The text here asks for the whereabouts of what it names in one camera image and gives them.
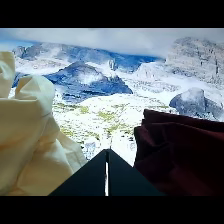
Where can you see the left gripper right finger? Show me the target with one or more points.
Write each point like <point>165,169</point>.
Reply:
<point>128,180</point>

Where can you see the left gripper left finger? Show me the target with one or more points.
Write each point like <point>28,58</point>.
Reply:
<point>88,178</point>

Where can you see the dark red garment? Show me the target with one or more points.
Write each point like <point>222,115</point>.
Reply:
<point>181,156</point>

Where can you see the cream garment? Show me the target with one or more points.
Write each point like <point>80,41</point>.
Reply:
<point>30,140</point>

